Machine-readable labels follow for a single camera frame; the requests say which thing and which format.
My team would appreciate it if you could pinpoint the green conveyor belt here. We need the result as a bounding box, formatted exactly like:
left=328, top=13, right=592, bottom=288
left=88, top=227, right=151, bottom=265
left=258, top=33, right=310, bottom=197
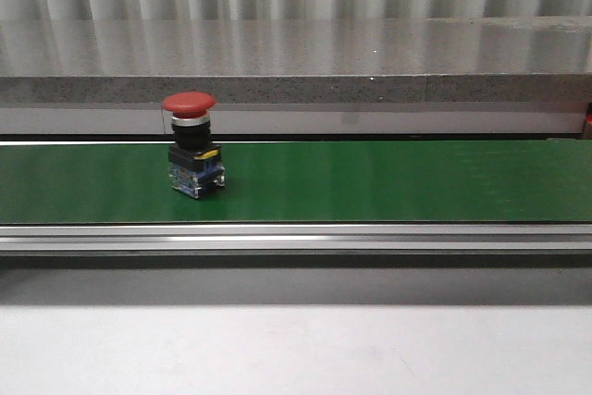
left=1, top=139, right=591, bottom=224

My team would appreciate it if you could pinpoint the grey stone counter ledge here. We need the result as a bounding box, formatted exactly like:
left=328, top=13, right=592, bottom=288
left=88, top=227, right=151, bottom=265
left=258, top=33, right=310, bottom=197
left=0, top=16, right=592, bottom=137

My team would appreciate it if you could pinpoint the red push button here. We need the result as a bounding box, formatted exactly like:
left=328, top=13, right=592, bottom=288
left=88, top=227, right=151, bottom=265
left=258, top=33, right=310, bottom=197
left=162, top=92, right=225, bottom=200

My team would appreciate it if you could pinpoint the aluminium conveyor frame rail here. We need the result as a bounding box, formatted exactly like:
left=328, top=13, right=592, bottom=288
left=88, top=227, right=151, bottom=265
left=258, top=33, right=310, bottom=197
left=1, top=223, right=591, bottom=257

